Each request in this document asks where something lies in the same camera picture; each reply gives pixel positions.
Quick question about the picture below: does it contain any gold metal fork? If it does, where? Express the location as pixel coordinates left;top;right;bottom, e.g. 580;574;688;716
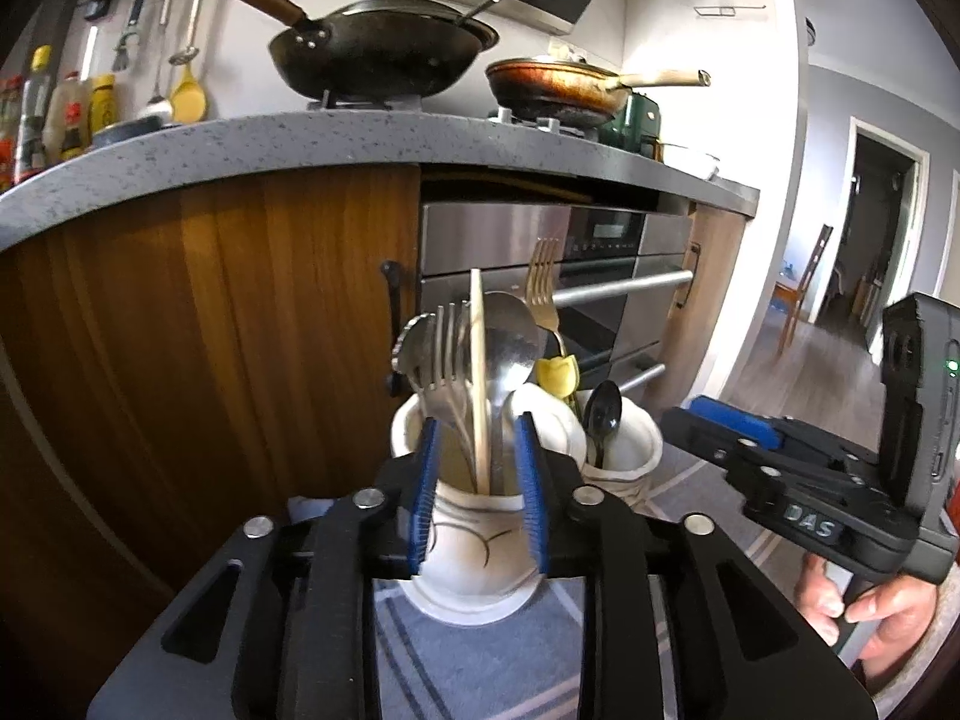
525;238;568;358

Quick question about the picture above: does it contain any stainless steel built-in oven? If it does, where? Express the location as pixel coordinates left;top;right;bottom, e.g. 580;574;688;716
418;202;695;407

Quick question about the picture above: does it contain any dark green kitchen appliance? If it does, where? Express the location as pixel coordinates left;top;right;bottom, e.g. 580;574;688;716
596;90;662;164

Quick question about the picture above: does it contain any light cream chopstick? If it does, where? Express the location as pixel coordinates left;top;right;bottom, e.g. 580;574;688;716
470;268;490;497

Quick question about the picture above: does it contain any grey plaid cloth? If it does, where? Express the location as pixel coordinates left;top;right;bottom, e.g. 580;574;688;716
285;450;826;720

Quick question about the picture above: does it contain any yellow plastic toy shovel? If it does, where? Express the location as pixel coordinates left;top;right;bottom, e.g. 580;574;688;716
535;355;580;398

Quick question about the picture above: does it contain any yellow squeeze bottle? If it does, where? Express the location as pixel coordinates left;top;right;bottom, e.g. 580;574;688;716
88;73;119;145

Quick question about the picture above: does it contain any grey speckled countertop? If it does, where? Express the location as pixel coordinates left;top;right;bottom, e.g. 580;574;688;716
0;111;760;256

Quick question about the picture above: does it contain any cream ceramic drip tray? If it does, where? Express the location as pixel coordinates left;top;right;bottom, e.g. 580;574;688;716
405;574;542;625

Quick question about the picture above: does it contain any wooden dining chair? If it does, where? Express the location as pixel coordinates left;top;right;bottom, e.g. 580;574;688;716
776;223;835;358

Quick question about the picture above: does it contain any black cabinet door handle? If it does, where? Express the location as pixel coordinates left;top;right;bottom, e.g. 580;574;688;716
379;259;407;398

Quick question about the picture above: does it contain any hanging metal spoon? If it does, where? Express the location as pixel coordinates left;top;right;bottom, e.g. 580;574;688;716
137;0;175;122

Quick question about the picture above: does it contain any cream floral ceramic utensil holder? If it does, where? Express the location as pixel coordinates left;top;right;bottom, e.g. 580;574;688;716
390;382;665;595

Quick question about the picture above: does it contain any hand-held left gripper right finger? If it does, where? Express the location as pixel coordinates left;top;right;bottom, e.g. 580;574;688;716
514;411;878;720

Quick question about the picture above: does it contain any black spoon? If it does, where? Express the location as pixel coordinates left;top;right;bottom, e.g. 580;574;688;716
581;380;624;470

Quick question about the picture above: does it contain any red-capped sauce bottle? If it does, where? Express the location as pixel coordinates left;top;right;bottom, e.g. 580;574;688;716
0;75;25;193

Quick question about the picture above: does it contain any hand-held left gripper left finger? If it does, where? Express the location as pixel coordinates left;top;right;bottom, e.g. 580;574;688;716
86;416;443;720

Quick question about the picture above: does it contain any silver metal fork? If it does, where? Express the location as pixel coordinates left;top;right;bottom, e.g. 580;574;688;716
416;304;482;488

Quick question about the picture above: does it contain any wide wooden cabinet door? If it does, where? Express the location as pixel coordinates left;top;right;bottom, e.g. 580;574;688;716
0;165;422;691

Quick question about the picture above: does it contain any narrow wooden cabinet door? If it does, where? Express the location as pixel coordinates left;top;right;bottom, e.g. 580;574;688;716
660;206;752;407

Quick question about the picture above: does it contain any white bowl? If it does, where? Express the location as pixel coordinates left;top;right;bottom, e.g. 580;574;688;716
660;142;722;182

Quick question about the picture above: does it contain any large silver spoon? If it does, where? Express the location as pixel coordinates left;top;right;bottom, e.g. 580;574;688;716
480;291;542;497

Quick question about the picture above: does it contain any white bottle with red label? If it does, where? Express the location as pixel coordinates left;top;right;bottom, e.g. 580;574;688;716
43;71;88;163

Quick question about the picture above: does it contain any black wok with wooden handle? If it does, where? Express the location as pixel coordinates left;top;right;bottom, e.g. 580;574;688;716
191;0;502;102

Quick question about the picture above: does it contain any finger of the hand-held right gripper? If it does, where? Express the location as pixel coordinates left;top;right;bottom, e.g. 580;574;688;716
660;406;796;511
688;396;848;466

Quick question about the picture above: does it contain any yellow hanging ladle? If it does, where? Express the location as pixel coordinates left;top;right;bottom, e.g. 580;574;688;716
171;52;209;123

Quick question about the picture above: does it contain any rusty frying pan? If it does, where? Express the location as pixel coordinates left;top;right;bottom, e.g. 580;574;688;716
486;56;712;128

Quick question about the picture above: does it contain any dark shallow dish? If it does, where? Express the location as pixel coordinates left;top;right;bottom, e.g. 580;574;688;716
93;116;182;149

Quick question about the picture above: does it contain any dark curved cabinet handle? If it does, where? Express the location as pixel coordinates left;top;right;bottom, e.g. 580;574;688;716
678;243;703;308

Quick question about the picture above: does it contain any yellow-capped dark bottle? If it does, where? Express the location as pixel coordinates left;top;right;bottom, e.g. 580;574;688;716
18;45;55;175

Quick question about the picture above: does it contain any person's right hand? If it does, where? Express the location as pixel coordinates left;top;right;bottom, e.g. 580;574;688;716
795;551;947;691

